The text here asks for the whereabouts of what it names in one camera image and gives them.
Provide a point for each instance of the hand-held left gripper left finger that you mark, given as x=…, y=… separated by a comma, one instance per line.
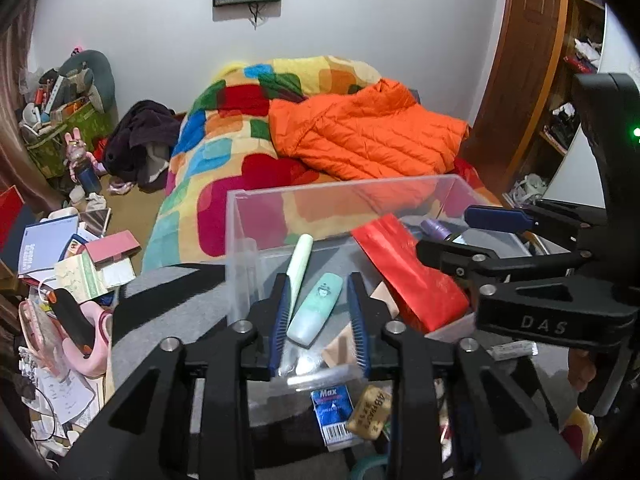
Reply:
x=280, y=321

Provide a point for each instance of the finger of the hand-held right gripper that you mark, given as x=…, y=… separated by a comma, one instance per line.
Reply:
x=545, y=310
x=495, y=218

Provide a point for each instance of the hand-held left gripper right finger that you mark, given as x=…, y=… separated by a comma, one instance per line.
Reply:
x=359, y=325

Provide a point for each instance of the mint green bottle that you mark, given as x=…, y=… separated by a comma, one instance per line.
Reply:
x=317, y=312

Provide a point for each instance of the red foil packet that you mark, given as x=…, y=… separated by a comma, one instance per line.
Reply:
x=415, y=280

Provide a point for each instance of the clear acrylic box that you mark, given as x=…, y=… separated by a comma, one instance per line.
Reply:
x=260, y=220

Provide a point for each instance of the person's right hand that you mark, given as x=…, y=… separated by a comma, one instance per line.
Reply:
x=581, y=370

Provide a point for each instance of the brown cardboard piece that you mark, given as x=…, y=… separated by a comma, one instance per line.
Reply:
x=340, y=347

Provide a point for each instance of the small white tube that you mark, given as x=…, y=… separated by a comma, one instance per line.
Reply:
x=510, y=350

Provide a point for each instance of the purple bottle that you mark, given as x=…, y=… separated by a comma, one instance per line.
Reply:
x=436, y=230

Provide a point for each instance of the pale green tube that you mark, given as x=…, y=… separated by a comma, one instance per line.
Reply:
x=301, y=260

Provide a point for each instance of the gold foil packet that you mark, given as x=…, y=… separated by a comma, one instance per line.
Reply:
x=369, y=412

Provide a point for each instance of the wooden bookshelf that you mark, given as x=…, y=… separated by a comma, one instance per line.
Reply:
x=570, y=90

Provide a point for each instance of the small blue white box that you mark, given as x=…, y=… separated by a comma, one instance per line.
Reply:
x=331, y=417

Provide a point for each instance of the wooden door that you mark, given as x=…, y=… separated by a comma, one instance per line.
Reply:
x=525, y=65

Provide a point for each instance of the orange down jacket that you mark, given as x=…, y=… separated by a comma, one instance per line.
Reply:
x=365, y=132

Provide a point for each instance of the colourful patchwork blanket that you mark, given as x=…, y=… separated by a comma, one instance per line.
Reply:
x=225, y=170

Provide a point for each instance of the pink flat box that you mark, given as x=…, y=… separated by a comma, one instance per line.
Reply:
x=112, y=247

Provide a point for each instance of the pink plastic holder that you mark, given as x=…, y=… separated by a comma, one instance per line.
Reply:
x=95, y=355

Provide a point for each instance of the dark clothing pile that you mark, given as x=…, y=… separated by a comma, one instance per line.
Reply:
x=137, y=140

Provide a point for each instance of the pile of white papers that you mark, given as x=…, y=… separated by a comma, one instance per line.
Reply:
x=62, y=400

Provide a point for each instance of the dark blue bottle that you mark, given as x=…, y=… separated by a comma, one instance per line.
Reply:
x=89, y=177

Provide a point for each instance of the blue white book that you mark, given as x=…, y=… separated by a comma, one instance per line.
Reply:
x=47, y=242

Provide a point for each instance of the pink rabbit toy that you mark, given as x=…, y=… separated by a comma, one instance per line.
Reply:
x=76, y=147

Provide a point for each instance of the green storage bag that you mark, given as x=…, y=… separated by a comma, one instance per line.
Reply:
x=65, y=132

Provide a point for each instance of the red box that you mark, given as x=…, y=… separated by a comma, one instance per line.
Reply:
x=9, y=220

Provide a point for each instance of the brown curtain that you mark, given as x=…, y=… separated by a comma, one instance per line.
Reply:
x=17, y=110

